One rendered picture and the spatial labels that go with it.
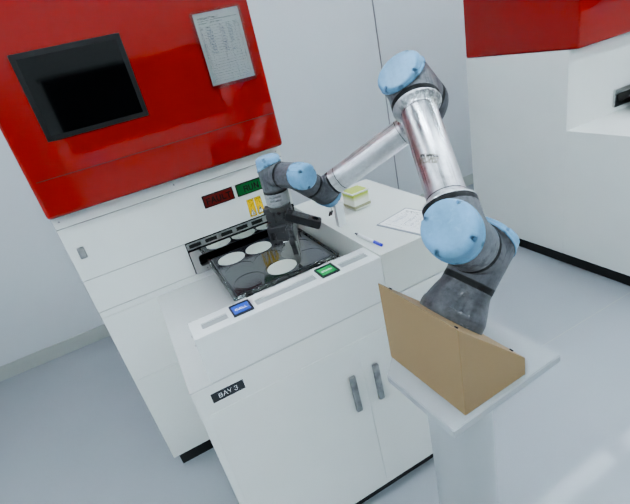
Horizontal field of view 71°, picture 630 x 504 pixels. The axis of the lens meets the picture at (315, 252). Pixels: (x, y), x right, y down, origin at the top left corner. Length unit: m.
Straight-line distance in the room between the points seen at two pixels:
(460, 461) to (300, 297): 0.57
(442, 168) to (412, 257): 0.44
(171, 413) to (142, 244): 0.74
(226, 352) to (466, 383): 0.59
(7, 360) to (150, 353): 1.82
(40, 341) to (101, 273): 1.83
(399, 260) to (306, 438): 0.61
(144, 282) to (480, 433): 1.20
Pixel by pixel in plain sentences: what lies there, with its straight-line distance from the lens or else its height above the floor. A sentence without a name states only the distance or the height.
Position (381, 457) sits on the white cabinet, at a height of 0.22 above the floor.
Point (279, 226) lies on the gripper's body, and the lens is 1.38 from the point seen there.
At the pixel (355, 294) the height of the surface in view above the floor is 0.88.
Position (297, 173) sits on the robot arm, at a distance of 1.22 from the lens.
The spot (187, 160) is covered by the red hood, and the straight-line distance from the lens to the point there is 1.59.
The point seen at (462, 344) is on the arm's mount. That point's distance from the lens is 0.87.
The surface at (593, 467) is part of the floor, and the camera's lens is 2.00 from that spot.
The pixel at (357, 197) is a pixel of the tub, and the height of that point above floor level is 1.01.
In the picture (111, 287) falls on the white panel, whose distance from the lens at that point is 1.73.
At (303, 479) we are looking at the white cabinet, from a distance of 1.57.
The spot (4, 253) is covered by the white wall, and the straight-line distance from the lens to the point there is 3.27.
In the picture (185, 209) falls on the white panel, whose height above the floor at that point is 1.10.
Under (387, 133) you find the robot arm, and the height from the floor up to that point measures 1.28.
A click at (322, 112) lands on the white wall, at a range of 3.46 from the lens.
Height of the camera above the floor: 1.55
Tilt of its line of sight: 26 degrees down
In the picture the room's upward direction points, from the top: 14 degrees counter-clockwise
